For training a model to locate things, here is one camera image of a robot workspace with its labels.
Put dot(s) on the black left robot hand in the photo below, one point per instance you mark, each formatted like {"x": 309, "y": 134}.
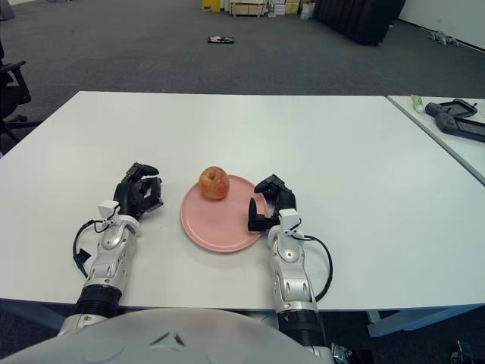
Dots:
{"x": 130, "y": 197}

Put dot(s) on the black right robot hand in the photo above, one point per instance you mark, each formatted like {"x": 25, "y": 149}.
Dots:
{"x": 282, "y": 199}

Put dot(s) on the red yellow apple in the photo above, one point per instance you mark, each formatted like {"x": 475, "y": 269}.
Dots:
{"x": 214, "y": 182}

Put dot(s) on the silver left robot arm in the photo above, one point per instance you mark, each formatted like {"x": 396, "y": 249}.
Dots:
{"x": 108, "y": 258}

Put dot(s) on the pink round plate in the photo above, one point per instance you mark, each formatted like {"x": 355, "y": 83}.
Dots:
{"x": 219, "y": 227}

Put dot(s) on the grey robot torso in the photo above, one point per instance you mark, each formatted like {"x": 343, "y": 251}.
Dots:
{"x": 159, "y": 341}

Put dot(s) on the black office chair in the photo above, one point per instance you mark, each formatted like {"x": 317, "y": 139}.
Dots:
{"x": 11, "y": 95}

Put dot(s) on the green white tube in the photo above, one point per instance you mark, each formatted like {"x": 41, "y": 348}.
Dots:
{"x": 417, "y": 103}

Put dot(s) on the flat black tray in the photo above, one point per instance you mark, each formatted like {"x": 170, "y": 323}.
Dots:
{"x": 221, "y": 39}

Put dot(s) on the black handheld controller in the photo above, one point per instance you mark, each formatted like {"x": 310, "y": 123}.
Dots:
{"x": 450, "y": 124}

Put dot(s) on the white plastic bag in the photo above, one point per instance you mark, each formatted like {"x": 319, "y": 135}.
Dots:
{"x": 307, "y": 11}

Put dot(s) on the wooden pallet crate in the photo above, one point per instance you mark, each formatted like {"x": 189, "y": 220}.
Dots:
{"x": 248, "y": 8}

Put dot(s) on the black partition cabinet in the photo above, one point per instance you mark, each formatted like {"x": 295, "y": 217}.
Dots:
{"x": 358, "y": 19}

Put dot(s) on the yellow cardboard box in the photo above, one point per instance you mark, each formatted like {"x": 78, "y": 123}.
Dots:
{"x": 211, "y": 5}

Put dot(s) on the small grey robot dog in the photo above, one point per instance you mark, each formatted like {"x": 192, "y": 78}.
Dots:
{"x": 444, "y": 38}

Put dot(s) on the black caster wheel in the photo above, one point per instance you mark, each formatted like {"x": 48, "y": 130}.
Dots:
{"x": 459, "y": 352}

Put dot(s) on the black controller with frame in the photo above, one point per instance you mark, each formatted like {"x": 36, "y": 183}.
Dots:
{"x": 432, "y": 109}

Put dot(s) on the blue grey table frame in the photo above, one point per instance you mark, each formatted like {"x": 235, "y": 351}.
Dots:
{"x": 409, "y": 322}

